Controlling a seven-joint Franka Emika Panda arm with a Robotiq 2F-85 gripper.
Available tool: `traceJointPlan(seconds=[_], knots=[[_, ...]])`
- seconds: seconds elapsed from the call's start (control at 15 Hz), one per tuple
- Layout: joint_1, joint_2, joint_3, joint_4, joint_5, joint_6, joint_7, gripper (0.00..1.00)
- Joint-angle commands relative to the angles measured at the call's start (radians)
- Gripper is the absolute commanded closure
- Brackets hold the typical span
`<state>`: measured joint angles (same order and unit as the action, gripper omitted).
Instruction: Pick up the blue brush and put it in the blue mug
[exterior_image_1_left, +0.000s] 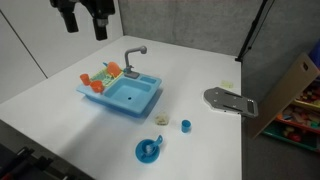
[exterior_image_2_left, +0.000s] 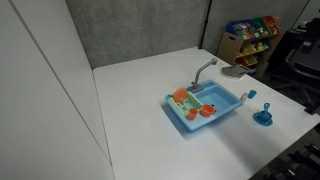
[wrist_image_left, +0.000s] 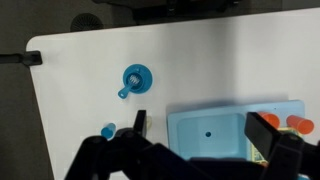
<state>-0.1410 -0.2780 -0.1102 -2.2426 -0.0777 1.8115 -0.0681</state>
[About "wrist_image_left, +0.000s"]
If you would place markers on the cream toy sponge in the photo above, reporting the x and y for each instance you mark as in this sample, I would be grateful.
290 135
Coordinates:
149 122

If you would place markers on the blue mug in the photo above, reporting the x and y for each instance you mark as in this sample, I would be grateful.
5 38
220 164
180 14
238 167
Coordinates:
128 75

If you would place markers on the black table clamp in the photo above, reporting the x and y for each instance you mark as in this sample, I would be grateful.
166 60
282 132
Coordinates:
30 58

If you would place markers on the small blue cup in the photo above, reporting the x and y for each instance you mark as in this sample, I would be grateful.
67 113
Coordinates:
108 131

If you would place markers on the small orange cup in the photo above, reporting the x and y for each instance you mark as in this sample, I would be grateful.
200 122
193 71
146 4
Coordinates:
271 119

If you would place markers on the orange toy knobs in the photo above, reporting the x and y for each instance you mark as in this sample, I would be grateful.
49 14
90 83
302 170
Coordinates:
300 124

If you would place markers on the blue saucer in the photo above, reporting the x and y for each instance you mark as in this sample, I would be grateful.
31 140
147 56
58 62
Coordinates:
148 78

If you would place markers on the black round ribbed disc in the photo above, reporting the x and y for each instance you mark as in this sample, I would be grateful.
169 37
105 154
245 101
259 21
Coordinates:
86 22

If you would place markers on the light blue toy sink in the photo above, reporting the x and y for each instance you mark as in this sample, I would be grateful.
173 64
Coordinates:
213 133

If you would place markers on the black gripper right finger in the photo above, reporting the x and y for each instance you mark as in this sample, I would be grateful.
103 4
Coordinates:
283 150

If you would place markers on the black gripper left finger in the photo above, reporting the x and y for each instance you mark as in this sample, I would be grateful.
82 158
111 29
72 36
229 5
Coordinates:
100 156

